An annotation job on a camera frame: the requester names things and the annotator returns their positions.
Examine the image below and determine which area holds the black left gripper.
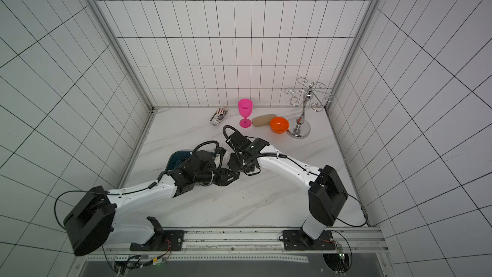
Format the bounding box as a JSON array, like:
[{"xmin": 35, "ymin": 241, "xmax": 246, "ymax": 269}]
[{"xmin": 195, "ymin": 167, "xmax": 240, "ymax": 187}]

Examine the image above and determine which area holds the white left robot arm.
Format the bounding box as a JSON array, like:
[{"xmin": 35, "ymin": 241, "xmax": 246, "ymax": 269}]
[{"xmin": 63, "ymin": 147, "xmax": 226, "ymax": 256}]

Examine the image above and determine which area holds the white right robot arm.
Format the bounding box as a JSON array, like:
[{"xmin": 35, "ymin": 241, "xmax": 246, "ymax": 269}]
[{"xmin": 222, "ymin": 125, "xmax": 349, "ymax": 240}]

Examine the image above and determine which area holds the teal storage box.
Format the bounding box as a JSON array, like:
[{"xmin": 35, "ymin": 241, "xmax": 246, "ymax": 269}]
[{"xmin": 165, "ymin": 150, "xmax": 192, "ymax": 171}]

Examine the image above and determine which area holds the cork oval block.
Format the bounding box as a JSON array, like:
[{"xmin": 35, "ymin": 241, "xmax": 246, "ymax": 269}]
[{"xmin": 252, "ymin": 114, "xmax": 277, "ymax": 127}]

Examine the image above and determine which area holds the orange plastic bowl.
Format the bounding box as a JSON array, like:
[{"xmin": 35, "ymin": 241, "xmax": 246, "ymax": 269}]
[{"xmin": 269, "ymin": 117, "xmax": 290, "ymax": 134}]

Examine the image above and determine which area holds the pink plastic wine glass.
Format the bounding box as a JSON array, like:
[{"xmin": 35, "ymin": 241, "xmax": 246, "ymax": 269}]
[{"xmin": 238, "ymin": 99, "xmax": 253, "ymax": 128}]

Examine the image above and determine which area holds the chrome glass holder stand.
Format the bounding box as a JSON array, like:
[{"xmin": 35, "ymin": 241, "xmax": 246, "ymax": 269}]
[{"xmin": 284, "ymin": 77, "xmax": 333, "ymax": 139}]

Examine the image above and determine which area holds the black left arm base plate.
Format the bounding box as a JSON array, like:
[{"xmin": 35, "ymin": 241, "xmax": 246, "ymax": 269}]
[{"xmin": 129, "ymin": 217, "xmax": 185, "ymax": 251}]

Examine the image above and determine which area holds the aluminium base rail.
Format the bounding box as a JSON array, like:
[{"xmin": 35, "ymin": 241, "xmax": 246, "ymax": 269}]
[{"xmin": 83, "ymin": 227, "xmax": 389, "ymax": 268}]

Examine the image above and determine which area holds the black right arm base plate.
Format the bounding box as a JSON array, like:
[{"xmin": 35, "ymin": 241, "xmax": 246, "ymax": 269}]
[{"xmin": 279, "ymin": 230, "xmax": 336, "ymax": 251}]

